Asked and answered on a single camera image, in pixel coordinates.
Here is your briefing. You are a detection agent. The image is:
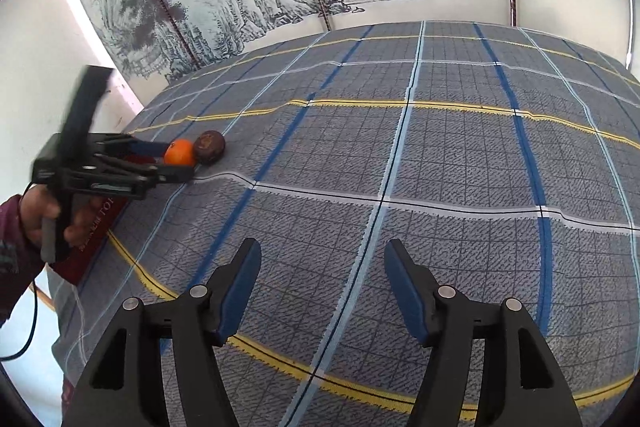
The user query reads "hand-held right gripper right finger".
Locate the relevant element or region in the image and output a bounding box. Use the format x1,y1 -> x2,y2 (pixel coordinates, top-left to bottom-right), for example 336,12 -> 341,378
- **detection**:
384,238 -> 583,427

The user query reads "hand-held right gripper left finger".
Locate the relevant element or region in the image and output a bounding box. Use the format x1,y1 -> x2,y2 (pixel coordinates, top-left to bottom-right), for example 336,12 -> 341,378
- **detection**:
62,237 -> 263,427

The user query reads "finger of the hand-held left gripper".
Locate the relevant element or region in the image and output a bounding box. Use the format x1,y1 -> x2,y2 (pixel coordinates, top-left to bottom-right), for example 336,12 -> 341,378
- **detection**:
92,133 -> 168,156
95,157 -> 196,186

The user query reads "orange tangerine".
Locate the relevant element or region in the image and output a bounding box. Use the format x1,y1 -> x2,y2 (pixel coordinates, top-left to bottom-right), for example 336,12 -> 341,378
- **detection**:
164,139 -> 197,168

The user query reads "red and gold tin box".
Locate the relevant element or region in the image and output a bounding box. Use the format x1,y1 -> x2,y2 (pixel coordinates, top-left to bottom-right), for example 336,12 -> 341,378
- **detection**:
50,142 -> 168,289

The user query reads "person's left forearm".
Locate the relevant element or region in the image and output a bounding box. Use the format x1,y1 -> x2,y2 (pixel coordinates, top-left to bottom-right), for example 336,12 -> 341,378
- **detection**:
0,194 -> 51,323

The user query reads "person's left hand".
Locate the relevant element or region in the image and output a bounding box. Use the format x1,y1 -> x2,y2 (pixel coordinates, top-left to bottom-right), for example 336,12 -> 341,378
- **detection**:
20,186 -> 116,248

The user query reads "dark brown knobby fruit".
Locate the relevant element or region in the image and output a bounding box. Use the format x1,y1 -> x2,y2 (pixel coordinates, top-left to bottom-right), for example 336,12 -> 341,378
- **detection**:
193,130 -> 227,166

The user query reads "blue plaid blanket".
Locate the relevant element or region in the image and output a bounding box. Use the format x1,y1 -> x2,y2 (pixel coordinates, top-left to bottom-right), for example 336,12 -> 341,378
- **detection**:
52,21 -> 640,427

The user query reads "black cable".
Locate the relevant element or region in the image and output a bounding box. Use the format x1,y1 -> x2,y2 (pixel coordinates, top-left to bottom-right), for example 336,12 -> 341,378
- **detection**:
0,282 -> 40,362

